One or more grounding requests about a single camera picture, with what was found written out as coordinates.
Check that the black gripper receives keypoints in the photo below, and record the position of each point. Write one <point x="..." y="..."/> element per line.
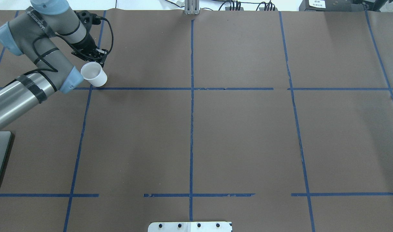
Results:
<point x="86" y="42"/>

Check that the white mug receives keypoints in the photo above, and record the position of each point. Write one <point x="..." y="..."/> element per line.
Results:
<point x="94" y="74"/>

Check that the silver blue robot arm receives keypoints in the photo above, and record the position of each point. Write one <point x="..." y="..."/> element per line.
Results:
<point x="30" y="34"/>

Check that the brown paper table cover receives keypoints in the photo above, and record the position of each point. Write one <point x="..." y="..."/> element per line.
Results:
<point x="274" y="121"/>

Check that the black mini computer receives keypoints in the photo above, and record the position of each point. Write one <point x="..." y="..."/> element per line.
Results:
<point x="326" y="5"/>

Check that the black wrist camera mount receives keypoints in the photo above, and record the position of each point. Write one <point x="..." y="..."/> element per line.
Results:
<point x="88" y="19"/>

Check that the aluminium frame post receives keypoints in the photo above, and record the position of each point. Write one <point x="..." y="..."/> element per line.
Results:
<point x="191" y="7"/>

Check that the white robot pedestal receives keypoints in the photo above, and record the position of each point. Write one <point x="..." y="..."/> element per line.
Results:
<point x="203" y="226"/>

